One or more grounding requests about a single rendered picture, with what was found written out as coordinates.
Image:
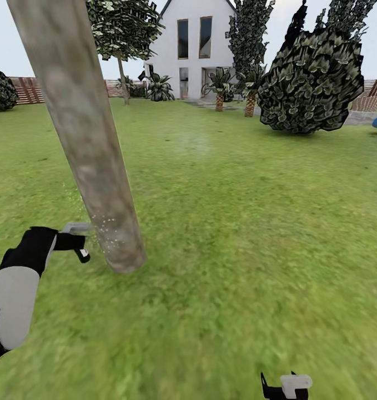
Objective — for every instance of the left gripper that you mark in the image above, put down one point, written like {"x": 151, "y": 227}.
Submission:
{"x": 74, "y": 242}

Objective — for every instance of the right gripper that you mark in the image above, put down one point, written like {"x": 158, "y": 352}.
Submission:
{"x": 276, "y": 393}

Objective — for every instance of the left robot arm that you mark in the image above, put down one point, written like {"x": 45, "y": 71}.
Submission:
{"x": 20, "y": 272}

